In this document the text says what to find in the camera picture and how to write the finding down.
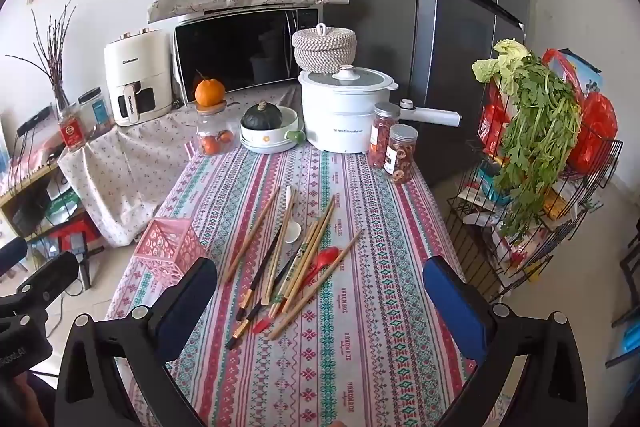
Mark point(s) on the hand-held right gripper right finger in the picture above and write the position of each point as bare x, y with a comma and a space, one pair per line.
452, 307

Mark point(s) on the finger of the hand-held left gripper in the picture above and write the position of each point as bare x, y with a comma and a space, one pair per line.
50, 274
12, 254

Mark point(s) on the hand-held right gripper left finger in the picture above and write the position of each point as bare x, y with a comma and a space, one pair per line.
185, 307

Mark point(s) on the pink plastic basket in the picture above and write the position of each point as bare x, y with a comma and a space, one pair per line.
167, 249

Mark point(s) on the black chopstick gold tip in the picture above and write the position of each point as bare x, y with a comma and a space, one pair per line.
260, 305
265, 264

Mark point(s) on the green printed bamboo chopstick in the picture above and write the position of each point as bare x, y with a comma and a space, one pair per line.
290, 279

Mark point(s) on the red plastic spoon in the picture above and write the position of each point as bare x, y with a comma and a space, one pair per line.
327, 255

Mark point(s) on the wooden shelf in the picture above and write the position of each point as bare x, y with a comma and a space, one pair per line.
25, 202

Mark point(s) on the patterned striped tablecloth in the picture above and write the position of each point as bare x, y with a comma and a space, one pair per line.
360, 347

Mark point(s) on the blue snack packet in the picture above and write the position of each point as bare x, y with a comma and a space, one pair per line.
492, 187

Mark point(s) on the floral side table cloth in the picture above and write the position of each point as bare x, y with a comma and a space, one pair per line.
125, 167

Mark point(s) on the white plastic spoon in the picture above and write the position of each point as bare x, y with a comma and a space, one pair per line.
295, 232

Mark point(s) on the red label glass jar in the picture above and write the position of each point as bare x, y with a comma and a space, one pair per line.
72, 132

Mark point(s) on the jar of dried fruit rings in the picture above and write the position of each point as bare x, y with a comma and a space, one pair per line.
401, 154

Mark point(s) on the small orange fruit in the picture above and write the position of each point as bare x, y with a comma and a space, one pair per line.
209, 144
226, 137

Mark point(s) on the clear jar black lid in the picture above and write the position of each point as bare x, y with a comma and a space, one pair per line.
97, 112

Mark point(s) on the blue plastic stool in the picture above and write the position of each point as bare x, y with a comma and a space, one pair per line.
631, 339

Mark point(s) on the jar of red dried berries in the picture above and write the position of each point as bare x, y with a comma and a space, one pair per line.
382, 137

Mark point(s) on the white floral ceramic dish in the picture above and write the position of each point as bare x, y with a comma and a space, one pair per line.
260, 138

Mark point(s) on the glass jar cork lid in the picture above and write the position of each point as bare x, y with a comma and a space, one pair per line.
215, 122

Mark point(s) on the red snack packet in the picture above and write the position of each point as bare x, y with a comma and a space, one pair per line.
492, 117

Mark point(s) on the leafy green herbs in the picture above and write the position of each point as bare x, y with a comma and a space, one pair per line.
540, 132

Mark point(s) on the dark green kabocha squash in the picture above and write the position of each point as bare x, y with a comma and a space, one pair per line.
262, 117

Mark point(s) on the bare twig bundle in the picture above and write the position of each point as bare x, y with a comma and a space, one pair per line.
52, 52

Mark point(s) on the large orange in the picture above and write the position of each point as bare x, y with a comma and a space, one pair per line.
210, 92

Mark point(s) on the white electric pot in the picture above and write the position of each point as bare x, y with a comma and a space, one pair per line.
335, 122

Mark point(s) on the white air fryer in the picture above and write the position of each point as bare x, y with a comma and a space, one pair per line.
137, 67

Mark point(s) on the red plastic bag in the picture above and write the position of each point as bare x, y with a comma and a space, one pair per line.
595, 127

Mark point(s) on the napa cabbage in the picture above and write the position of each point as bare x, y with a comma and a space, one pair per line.
500, 62

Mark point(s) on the grey refrigerator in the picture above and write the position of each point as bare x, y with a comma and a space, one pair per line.
450, 57

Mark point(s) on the glass pot lid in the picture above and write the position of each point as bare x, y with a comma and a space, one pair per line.
345, 77

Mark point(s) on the black microwave oven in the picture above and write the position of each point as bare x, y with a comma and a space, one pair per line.
235, 52

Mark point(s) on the woven lidded basket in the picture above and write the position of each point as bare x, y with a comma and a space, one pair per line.
325, 49

